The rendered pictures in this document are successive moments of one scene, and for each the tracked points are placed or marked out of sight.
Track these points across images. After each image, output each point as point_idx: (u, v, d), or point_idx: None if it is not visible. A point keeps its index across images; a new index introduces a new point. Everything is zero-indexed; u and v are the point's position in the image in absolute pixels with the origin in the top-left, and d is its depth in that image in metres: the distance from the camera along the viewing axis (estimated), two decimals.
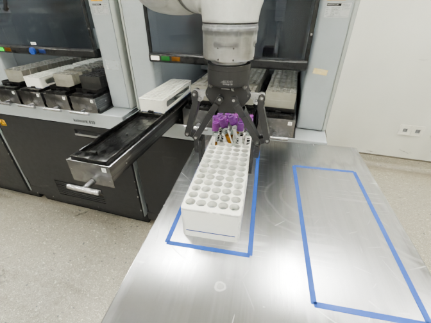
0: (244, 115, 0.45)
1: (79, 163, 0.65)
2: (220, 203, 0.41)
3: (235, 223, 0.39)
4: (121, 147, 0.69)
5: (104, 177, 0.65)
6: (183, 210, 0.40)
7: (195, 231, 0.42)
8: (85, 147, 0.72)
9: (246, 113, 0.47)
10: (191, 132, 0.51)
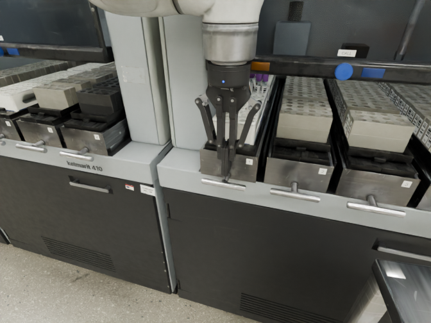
0: None
1: None
2: (240, 119, 0.56)
3: (250, 131, 0.54)
4: (256, 136, 0.59)
5: (247, 170, 0.55)
6: (213, 122, 0.55)
7: None
8: None
9: (218, 114, 0.48)
10: (238, 140, 0.51)
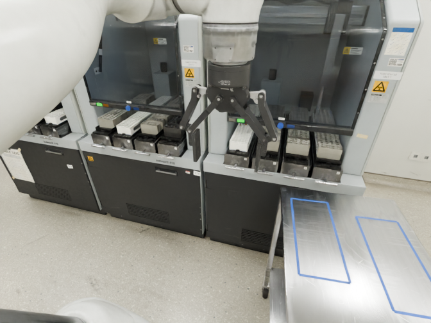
0: (245, 113, 0.45)
1: (232, 155, 1.31)
2: (241, 141, 1.32)
3: (245, 146, 1.30)
4: (249, 147, 1.35)
5: (244, 162, 1.31)
6: (230, 141, 1.31)
7: (233, 149, 1.33)
8: (228, 147, 1.38)
9: (249, 111, 0.46)
10: (185, 126, 0.51)
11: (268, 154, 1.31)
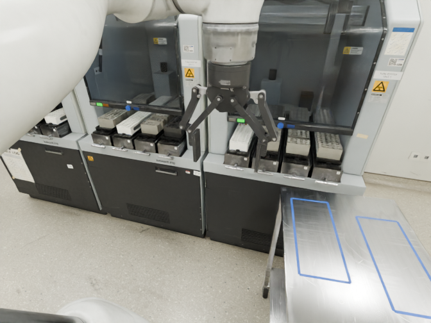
0: (245, 113, 0.45)
1: (232, 155, 1.31)
2: (241, 140, 1.32)
3: (245, 146, 1.30)
4: (249, 147, 1.35)
5: (244, 162, 1.31)
6: (230, 141, 1.31)
7: (233, 149, 1.33)
8: (228, 147, 1.38)
9: (249, 111, 0.46)
10: (185, 126, 0.51)
11: (268, 154, 1.31)
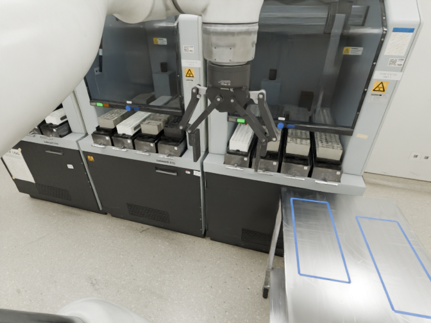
0: (245, 113, 0.45)
1: (232, 155, 1.31)
2: (241, 141, 1.32)
3: (245, 146, 1.30)
4: (249, 147, 1.35)
5: (244, 162, 1.31)
6: (230, 141, 1.31)
7: (233, 149, 1.33)
8: (228, 147, 1.38)
9: (248, 111, 0.46)
10: (185, 126, 0.51)
11: (268, 154, 1.31)
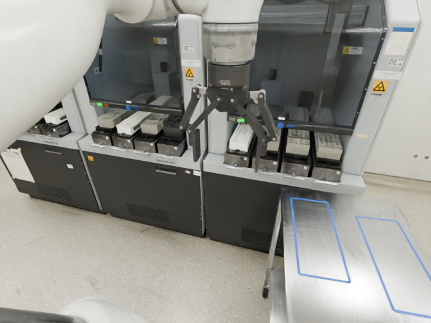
0: (245, 113, 0.45)
1: (232, 155, 1.31)
2: (241, 140, 1.32)
3: (245, 145, 1.30)
4: (249, 147, 1.35)
5: (244, 162, 1.31)
6: (230, 141, 1.31)
7: (233, 149, 1.33)
8: (228, 147, 1.38)
9: (248, 111, 0.46)
10: (185, 126, 0.51)
11: (268, 154, 1.31)
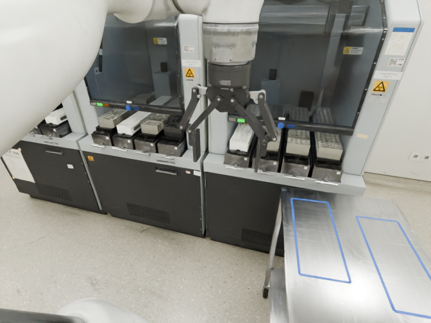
0: (245, 113, 0.45)
1: (232, 155, 1.31)
2: (241, 140, 1.32)
3: (245, 146, 1.30)
4: (249, 147, 1.35)
5: (244, 162, 1.31)
6: (230, 141, 1.31)
7: (233, 149, 1.33)
8: (228, 147, 1.38)
9: (249, 111, 0.46)
10: (185, 126, 0.51)
11: (268, 154, 1.31)
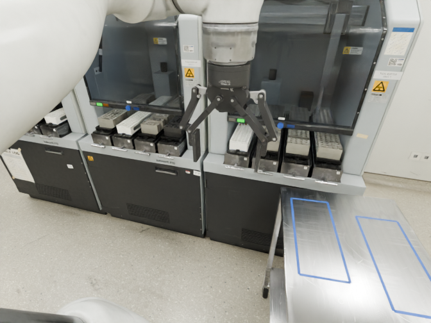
0: (245, 113, 0.45)
1: (232, 155, 1.31)
2: (241, 140, 1.32)
3: (245, 146, 1.30)
4: (249, 147, 1.35)
5: (244, 162, 1.31)
6: (230, 141, 1.31)
7: (233, 149, 1.33)
8: (228, 147, 1.38)
9: (248, 111, 0.46)
10: (185, 126, 0.51)
11: (268, 154, 1.31)
